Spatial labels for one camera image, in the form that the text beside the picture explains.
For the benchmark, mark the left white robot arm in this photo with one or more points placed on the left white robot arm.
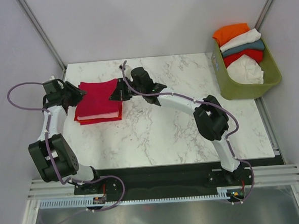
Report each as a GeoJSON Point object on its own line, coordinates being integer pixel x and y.
{"type": "Point", "coordinates": [52, 155]}

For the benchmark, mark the aluminium frame post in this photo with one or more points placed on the aluminium frame post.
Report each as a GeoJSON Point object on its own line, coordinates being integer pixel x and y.
{"type": "Point", "coordinates": [25, 7]}
{"type": "Point", "coordinates": [263, 14]}

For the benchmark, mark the crumpled white shirt in bin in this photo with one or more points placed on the crumpled white shirt in bin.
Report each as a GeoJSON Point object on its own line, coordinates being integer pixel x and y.
{"type": "Point", "coordinates": [246, 70]}

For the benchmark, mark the left aluminium frame post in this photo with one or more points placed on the left aluminium frame post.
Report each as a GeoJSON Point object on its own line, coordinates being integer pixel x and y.
{"type": "Point", "coordinates": [25, 7]}

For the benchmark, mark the pink t shirt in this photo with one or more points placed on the pink t shirt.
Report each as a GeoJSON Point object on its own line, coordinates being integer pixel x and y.
{"type": "Point", "coordinates": [114, 114]}

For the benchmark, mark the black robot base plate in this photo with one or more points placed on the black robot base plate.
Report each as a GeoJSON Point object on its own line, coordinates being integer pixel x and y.
{"type": "Point", "coordinates": [164, 181]}

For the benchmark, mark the teal shirt in bin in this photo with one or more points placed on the teal shirt in bin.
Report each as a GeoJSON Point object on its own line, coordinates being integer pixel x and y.
{"type": "Point", "coordinates": [257, 45]}

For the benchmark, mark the white folded shirt in bin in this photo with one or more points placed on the white folded shirt in bin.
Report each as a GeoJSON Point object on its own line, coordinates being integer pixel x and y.
{"type": "Point", "coordinates": [248, 37]}

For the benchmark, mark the olive green plastic bin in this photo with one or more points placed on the olive green plastic bin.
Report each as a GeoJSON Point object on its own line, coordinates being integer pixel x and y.
{"type": "Point", "coordinates": [231, 90]}

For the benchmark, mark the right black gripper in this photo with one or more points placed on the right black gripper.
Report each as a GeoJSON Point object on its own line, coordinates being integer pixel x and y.
{"type": "Point", "coordinates": [119, 93]}

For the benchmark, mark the white slotted cable duct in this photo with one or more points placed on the white slotted cable duct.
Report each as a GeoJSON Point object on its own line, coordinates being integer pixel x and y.
{"type": "Point", "coordinates": [93, 202]}

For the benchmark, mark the right aluminium frame post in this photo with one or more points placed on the right aluminium frame post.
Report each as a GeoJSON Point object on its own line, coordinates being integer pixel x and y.
{"type": "Point", "coordinates": [263, 14]}

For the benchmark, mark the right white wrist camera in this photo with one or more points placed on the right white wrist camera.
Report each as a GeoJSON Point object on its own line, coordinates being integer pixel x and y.
{"type": "Point", "coordinates": [126, 69]}

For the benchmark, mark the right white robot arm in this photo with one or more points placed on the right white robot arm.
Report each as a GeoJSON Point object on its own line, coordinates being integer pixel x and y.
{"type": "Point", "coordinates": [213, 122]}

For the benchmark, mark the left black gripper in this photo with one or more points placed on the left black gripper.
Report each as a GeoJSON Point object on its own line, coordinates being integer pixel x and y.
{"type": "Point", "coordinates": [78, 94]}

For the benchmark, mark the crimson red t shirt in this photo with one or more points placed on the crimson red t shirt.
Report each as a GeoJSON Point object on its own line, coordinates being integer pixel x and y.
{"type": "Point", "coordinates": [96, 102]}

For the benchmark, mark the orange t shirt in bin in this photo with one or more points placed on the orange t shirt in bin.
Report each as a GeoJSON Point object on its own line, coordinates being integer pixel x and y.
{"type": "Point", "coordinates": [228, 32]}

